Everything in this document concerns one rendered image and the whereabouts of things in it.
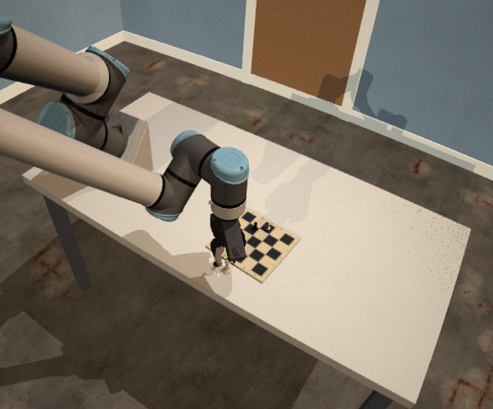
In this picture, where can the black and cream chessboard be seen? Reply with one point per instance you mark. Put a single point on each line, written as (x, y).
(265, 249)

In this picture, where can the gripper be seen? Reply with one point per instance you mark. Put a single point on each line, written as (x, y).
(217, 244)

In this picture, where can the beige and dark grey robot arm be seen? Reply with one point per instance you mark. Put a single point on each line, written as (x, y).
(78, 138)

